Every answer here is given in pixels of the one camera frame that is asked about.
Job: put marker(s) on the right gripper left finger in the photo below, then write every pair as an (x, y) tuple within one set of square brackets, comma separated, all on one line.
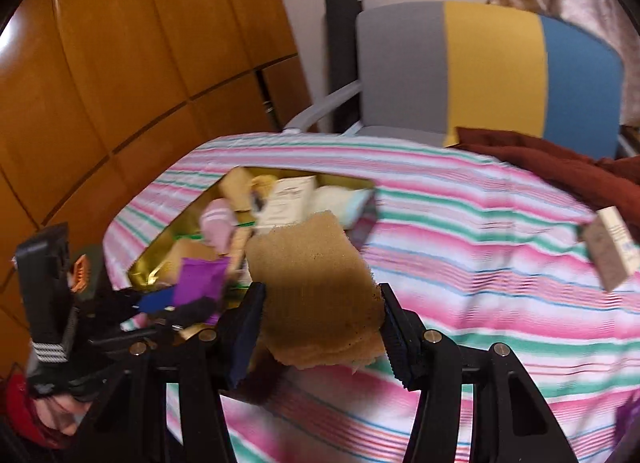
[(214, 361)]

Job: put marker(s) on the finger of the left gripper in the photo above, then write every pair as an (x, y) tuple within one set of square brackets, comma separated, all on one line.
[(195, 312), (156, 301)]

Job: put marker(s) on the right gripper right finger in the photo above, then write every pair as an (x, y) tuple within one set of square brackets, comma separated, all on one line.
[(428, 362)]

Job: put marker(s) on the pink striped sock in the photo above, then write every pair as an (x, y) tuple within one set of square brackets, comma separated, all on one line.
[(217, 225)]

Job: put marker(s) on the tan sponge block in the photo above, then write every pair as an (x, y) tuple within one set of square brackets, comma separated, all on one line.
[(322, 304)]

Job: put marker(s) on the beige cloth pad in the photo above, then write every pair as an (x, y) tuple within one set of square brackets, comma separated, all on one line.
[(235, 188)]

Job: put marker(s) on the yellow patterned sock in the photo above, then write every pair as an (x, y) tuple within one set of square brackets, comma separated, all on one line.
[(260, 188)]

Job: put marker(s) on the cream medicine box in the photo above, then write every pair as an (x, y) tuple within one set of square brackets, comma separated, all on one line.
[(287, 203)]

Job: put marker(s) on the cream blue sock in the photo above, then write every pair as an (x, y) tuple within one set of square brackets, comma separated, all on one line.
[(345, 204)]

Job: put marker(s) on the long cream carton box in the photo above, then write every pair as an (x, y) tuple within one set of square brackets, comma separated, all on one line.
[(611, 248)]

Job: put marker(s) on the yellow cracker packet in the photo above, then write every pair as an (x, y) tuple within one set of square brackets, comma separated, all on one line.
[(236, 253)]

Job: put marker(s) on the left hand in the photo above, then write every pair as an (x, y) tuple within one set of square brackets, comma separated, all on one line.
[(61, 413)]

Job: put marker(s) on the gold metal tray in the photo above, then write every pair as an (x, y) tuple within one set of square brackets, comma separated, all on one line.
[(158, 266)]

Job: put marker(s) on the striped pink green tablecloth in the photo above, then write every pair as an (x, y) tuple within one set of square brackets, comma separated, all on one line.
[(483, 251)]

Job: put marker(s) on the wooden panel wardrobe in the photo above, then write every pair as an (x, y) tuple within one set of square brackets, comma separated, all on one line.
[(98, 97)]

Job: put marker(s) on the grey yellow blue chair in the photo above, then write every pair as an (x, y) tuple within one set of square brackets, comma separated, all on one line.
[(428, 69)]

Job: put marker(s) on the black rolled mat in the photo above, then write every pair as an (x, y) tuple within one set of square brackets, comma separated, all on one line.
[(341, 42)]

